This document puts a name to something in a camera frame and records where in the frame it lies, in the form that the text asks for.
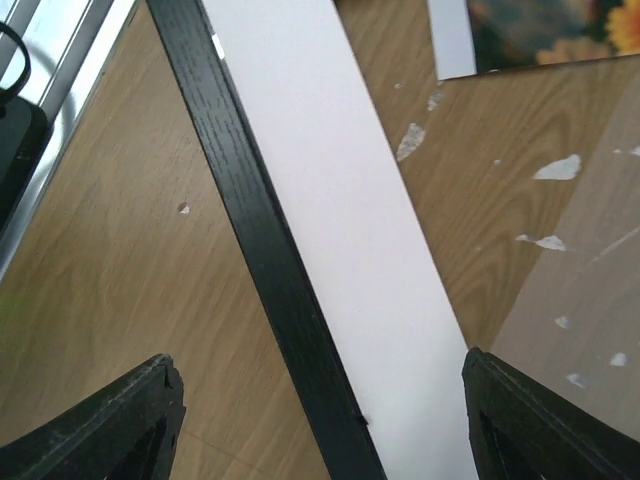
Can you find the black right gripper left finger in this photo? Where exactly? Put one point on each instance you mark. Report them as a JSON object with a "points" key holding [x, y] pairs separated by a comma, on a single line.
{"points": [[129, 429]]}

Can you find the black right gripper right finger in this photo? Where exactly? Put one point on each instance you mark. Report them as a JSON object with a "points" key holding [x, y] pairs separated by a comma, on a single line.
{"points": [[519, 429]]}

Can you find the black picture frame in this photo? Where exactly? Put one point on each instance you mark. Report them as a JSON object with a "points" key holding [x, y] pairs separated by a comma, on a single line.
{"points": [[266, 241]]}

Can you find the white photo mat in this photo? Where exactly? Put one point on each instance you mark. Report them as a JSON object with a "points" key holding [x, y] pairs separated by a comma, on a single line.
{"points": [[355, 227]]}

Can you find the clear acrylic sheet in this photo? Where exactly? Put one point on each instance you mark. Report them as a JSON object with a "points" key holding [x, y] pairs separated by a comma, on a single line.
{"points": [[526, 185]]}

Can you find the sunflower photo print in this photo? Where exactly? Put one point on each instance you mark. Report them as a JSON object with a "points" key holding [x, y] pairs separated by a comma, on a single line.
{"points": [[477, 37]]}

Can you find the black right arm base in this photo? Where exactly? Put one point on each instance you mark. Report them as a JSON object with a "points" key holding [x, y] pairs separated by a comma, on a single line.
{"points": [[24, 133]]}

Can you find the aluminium mounting rail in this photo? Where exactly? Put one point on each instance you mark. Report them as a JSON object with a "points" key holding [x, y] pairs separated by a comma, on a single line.
{"points": [[54, 54]]}

